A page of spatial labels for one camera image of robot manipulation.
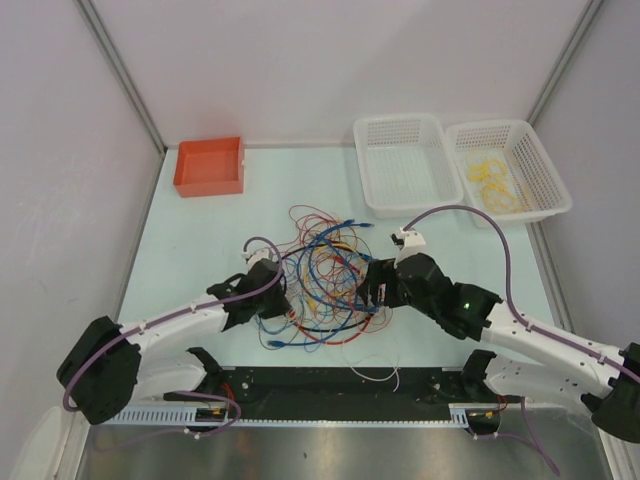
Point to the orange plastic box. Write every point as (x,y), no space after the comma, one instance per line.
(210,167)

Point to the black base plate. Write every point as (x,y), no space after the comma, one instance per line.
(338,394)

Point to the right white plastic basket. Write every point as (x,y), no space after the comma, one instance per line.
(506,172)

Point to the white plastic basket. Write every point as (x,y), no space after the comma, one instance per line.
(406,164)
(506,172)

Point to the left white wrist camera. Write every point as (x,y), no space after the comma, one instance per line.
(252,257)

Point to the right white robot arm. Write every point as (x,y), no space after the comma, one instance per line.
(600,381)

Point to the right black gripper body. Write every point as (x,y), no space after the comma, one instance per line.
(382,273)

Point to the left aluminium corner post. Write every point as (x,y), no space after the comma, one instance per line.
(114,60)

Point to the right aluminium corner post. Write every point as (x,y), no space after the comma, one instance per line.
(578,35)

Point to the aluminium corner post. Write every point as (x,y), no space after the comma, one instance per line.
(114,60)
(578,35)

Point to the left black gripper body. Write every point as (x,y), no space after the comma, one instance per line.
(268,305)

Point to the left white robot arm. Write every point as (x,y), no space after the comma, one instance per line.
(110,366)

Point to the left white plastic basket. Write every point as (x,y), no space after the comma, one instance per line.
(406,164)

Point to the white slotted cable duct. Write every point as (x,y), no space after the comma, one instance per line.
(202,415)

